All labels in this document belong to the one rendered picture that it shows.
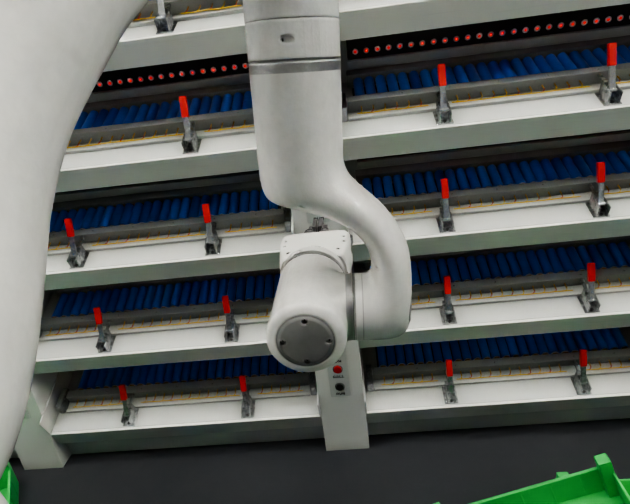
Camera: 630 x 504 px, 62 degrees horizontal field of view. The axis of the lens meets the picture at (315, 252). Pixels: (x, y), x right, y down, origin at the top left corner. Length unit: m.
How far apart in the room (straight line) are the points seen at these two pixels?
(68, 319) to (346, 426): 0.64
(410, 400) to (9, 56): 1.01
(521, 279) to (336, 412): 0.47
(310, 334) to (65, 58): 0.34
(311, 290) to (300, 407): 0.65
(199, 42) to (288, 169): 0.44
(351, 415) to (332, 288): 0.62
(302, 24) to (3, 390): 0.37
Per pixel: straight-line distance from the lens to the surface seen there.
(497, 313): 1.08
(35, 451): 1.41
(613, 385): 1.26
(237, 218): 1.01
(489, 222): 0.99
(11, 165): 0.28
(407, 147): 0.91
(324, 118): 0.51
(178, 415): 1.24
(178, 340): 1.12
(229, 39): 0.90
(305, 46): 0.50
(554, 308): 1.11
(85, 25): 0.32
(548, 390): 1.22
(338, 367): 1.07
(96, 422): 1.32
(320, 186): 0.51
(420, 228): 0.97
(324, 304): 0.53
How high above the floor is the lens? 0.84
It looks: 23 degrees down
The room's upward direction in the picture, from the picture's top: 8 degrees counter-clockwise
